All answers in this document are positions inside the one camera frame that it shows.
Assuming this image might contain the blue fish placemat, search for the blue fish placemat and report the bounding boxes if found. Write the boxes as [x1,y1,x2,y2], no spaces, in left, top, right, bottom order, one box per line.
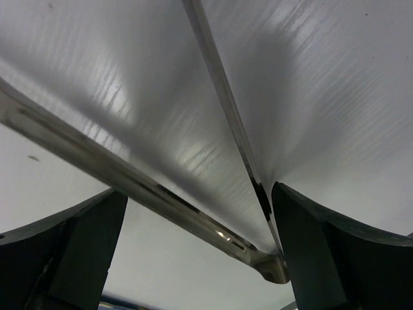
[99,292,291,310]

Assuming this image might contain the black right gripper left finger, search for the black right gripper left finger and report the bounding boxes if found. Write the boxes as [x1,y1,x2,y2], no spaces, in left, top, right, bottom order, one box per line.
[1,189,128,309]

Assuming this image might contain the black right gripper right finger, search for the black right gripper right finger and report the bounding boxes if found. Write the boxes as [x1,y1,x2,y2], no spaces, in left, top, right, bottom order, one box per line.
[272,183,412,309]

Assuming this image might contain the silver metal tongs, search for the silver metal tongs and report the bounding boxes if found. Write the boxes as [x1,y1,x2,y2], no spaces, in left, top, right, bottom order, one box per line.
[1,1,289,284]

